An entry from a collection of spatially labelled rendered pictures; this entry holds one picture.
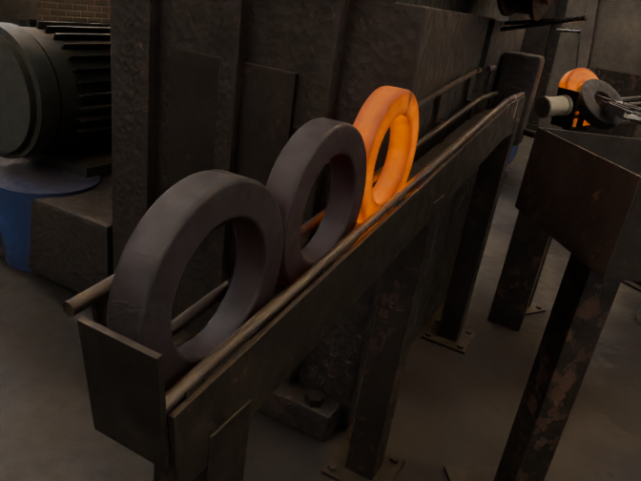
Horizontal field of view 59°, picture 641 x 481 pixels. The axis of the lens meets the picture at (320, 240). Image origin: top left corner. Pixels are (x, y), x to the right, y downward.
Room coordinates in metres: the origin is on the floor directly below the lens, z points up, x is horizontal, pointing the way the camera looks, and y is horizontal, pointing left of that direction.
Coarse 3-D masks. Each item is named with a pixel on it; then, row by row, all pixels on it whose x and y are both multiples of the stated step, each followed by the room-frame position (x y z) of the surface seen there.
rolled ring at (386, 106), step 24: (384, 96) 0.70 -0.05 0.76; (408, 96) 0.74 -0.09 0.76; (360, 120) 0.68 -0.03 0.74; (384, 120) 0.68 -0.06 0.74; (408, 120) 0.77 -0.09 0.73; (408, 144) 0.79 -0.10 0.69; (384, 168) 0.79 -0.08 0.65; (408, 168) 0.80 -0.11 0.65; (384, 192) 0.76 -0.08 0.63; (360, 216) 0.67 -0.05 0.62
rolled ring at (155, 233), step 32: (192, 192) 0.38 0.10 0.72; (224, 192) 0.39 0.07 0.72; (256, 192) 0.43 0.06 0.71; (160, 224) 0.35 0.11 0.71; (192, 224) 0.36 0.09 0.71; (256, 224) 0.44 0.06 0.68; (128, 256) 0.34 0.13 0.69; (160, 256) 0.33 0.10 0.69; (256, 256) 0.46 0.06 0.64; (128, 288) 0.33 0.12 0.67; (160, 288) 0.33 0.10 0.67; (256, 288) 0.45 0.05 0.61; (128, 320) 0.32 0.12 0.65; (160, 320) 0.33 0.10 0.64; (224, 320) 0.44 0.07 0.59; (160, 352) 0.33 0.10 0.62; (192, 352) 0.39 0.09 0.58
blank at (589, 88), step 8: (592, 80) 1.71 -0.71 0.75; (600, 80) 1.73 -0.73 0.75; (584, 88) 1.67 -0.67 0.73; (592, 88) 1.69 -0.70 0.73; (600, 88) 1.70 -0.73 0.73; (608, 88) 1.72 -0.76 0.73; (584, 96) 1.65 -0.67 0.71; (592, 96) 1.66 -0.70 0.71; (608, 96) 1.70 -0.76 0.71; (616, 96) 1.71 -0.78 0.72; (584, 104) 1.64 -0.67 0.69; (592, 104) 1.64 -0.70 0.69; (584, 112) 1.63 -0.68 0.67; (592, 112) 1.62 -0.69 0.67; (600, 112) 1.63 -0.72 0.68; (592, 120) 1.62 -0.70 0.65; (600, 120) 1.62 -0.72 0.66; (608, 120) 1.62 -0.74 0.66; (616, 120) 1.64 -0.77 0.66; (600, 128) 1.63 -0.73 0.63; (608, 128) 1.63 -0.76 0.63
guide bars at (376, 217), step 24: (480, 120) 1.10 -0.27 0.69; (456, 144) 0.95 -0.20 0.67; (432, 168) 0.83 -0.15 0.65; (408, 192) 0.74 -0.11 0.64; (384, 216) 0.69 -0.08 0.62; (288, 288) 0.47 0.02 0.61; (264, 312) 0.43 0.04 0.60; (240, 336) 0.39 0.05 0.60; (216, 360) 0.36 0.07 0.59; (192, 384) 0.34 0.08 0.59; (168, 408) 0.31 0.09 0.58; (168, 432) 0.32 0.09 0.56
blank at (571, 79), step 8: (568, 72) 1.77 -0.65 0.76; (576, 72) 1.74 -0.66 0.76; (584, 72) 1.76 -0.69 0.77; (568, 80) 1.71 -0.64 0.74; (576, 80) 1.73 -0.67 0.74; (584, 80) 1.74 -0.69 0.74; (568, 88) 1.70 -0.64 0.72; (576, 88) 1.72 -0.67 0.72; (576, 112) 1.68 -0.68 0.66; (576, 120) 1.71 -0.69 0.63; (584, 120) 1.71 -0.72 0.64
